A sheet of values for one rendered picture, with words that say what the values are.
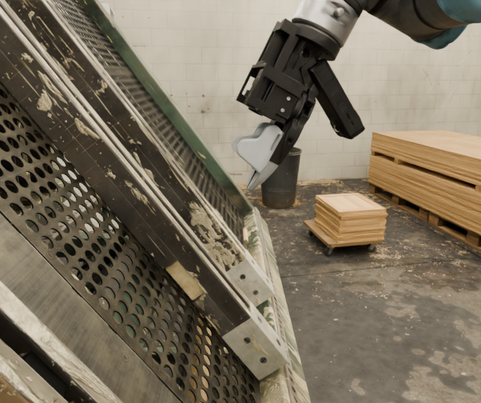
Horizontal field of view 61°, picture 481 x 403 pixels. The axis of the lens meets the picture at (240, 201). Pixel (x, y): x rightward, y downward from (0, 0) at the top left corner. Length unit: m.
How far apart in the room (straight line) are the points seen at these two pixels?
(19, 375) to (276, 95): 0.39
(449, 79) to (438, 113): 0.49
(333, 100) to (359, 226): 3.01
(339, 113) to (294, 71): 0.08
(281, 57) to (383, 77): 5.76
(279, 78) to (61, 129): 0.37
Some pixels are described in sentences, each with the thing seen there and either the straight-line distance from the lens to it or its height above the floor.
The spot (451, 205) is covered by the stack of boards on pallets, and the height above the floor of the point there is 0.29.
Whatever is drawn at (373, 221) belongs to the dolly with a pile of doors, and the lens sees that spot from 3.59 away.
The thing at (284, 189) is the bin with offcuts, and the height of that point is 0.23.
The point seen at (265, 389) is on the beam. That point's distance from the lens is 0.86.
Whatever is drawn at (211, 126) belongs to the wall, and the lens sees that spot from 5.50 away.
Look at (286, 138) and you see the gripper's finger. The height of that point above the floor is 1.38.
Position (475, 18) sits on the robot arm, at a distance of 0.47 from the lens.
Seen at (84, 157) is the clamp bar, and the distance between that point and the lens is 0.72.
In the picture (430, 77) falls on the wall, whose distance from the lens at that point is 6.69.
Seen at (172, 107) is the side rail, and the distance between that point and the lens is 1.68.
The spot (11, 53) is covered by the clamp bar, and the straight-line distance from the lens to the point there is 0.75.
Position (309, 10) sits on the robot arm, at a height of 1.53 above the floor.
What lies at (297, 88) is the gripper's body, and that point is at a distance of 0.53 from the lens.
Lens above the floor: 1.46
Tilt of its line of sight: 17 degrees down
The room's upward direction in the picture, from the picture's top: straight up
